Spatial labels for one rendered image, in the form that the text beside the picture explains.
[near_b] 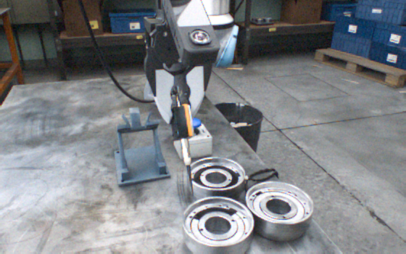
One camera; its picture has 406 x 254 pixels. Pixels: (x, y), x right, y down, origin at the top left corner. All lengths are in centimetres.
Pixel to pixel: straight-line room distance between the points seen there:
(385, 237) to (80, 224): 155
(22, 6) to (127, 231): 384
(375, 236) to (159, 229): 145
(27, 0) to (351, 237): 373
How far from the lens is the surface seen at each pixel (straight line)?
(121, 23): 400
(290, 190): 61
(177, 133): 50
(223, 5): 95
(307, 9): 471
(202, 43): 39
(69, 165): 76
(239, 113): 202
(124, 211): 61
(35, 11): 426
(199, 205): 56
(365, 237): 187
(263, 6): 498
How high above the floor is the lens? 118
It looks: 26 degrees down
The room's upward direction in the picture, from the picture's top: straight up
